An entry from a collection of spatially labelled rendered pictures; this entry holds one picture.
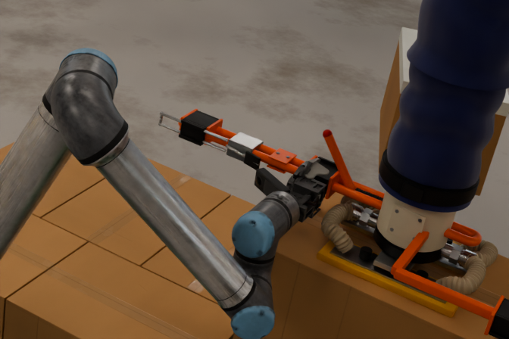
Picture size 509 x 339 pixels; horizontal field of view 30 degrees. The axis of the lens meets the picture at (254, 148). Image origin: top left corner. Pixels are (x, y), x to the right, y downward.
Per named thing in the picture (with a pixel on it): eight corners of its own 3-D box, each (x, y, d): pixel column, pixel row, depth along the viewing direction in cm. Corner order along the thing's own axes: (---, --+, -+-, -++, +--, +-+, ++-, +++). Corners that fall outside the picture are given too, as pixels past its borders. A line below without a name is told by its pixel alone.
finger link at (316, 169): (336, 166, 230) (320, 190, 224) (315, 158, 232) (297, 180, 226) (338, 157, 228) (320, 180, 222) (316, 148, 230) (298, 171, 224)
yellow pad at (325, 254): (463, 297, 220) (469, 280, 217) (451, 318, 212) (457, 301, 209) (332, 241, 231) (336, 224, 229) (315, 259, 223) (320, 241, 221)
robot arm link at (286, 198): (253, 225, 216) (260, 189, 211) (263, 216, 220) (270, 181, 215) (288, 241, 213) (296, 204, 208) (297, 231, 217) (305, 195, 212)
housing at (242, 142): (261, 156, 242) (264, 140, 240) (248, 165, 237) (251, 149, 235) (238, 146, 245) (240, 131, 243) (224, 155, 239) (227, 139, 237)
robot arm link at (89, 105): (78, 87, 168) (289, 329, 196) (86, 59, 179) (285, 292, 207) (28, 121, 170) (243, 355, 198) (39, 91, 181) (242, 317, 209)
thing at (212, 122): (220, 135, 247) (223, 119, 245) (206, 145, 241) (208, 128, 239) (193, 125, 250) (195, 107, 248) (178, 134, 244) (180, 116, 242)
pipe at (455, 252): (488, 253, 232) (494, 234, 229) (458, 302, 212) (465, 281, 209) (361, 201, 244) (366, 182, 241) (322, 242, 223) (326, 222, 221)
